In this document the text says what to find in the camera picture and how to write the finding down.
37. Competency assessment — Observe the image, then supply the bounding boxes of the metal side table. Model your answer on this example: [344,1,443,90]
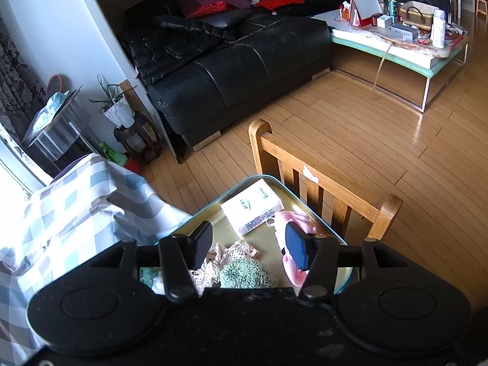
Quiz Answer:
[21,95,93,163]

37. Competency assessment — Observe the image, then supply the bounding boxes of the black leather sofa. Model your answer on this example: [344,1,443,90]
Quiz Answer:
[122,0,378,163]

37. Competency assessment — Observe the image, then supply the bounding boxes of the tan cable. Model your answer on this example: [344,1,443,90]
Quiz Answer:
[371,42,393,100]

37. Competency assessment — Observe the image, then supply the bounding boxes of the green plastic object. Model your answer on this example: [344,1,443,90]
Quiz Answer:
[98,141,129,165]

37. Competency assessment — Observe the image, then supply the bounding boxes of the glass coffee table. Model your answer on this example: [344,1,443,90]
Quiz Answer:
[310,8,470,114]

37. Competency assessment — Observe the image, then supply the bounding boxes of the blue plastic bag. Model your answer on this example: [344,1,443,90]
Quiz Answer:
[23,91,71,138]

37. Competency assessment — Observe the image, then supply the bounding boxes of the green and white plush toy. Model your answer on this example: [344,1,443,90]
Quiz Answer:
[139,267,166,295]

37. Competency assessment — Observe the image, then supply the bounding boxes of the beige crochet lace cloth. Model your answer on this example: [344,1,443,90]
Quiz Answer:
[188,239,260,298]

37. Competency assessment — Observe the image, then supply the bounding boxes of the patterned curtain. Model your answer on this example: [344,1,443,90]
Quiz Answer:
[0,19,39,140]

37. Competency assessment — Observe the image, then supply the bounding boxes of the pink cloth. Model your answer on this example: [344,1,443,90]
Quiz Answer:
[267,210,319,287]

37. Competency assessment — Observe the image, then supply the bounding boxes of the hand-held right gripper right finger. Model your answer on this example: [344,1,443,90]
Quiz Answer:
[285,222,414,301]

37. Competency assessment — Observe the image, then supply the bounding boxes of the green knit cloth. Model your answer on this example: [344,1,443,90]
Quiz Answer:
[219,258,281,289]

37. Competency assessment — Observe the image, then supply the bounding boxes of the dark wooden plant stand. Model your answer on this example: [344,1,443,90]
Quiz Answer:
[113,112,163,165]

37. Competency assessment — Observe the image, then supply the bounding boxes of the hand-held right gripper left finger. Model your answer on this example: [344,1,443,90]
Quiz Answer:
[89,221,214,302]

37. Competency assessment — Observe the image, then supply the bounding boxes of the potted plant white pot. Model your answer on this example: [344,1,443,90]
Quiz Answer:
[89,74,137,129]

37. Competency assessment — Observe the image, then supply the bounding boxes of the metal tray green rim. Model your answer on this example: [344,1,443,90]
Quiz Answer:
[154,174,355,298]

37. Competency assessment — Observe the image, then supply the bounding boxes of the red and white house-shaped box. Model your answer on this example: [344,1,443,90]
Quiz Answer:
[348,0,384,28]

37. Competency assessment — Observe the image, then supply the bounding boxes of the white tissue pack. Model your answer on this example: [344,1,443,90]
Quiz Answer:
[220,178,285,236]

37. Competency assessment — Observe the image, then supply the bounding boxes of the red cushion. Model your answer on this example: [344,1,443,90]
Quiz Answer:
[255,0,306,10]
[187,2,237,20]

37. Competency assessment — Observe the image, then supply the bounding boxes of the white thermos bottle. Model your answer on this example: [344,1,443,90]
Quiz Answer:
[430,9,448,48]

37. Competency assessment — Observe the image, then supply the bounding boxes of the pink hoop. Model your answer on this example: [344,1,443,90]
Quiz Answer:
[46,74,71,100]

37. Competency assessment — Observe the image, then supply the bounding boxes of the wooden chair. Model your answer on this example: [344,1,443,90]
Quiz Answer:
[249,119,404,243]

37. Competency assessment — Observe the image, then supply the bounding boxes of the grey rectangular box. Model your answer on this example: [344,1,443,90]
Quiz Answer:
[390,23,418,43]

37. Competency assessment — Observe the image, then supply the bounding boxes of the checked blanket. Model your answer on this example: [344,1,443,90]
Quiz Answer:
[0,152,193,356]

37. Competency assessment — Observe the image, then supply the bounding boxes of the wicker basket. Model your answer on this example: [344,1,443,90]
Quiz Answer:
[398,1,439,31]

